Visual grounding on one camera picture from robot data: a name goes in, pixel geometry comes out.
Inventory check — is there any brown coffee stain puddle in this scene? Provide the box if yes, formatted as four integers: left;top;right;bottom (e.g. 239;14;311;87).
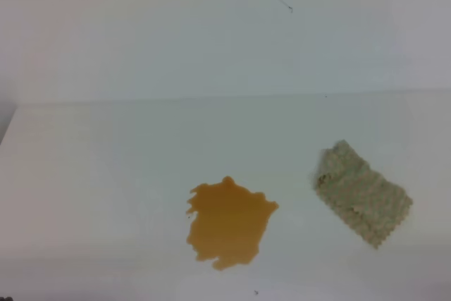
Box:
186;176;279;271

